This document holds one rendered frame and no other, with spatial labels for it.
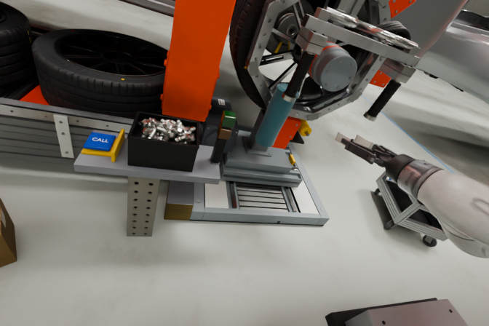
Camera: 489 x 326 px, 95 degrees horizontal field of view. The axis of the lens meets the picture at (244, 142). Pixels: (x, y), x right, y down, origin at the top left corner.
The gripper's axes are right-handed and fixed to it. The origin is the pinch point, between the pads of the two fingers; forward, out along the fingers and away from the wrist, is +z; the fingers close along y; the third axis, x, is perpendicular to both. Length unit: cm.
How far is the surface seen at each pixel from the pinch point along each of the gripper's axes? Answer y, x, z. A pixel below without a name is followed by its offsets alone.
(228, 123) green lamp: 39.7, 3.4, 11.1
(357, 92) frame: -20.3, -13.9, 25.6
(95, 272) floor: 76, 69, 14
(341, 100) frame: -15.3, -9.1, 27.7
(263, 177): 1, 44, 46
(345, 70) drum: 3.6, -20.4, 11.2
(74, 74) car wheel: 92, 6, 54
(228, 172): 21, 43, 47
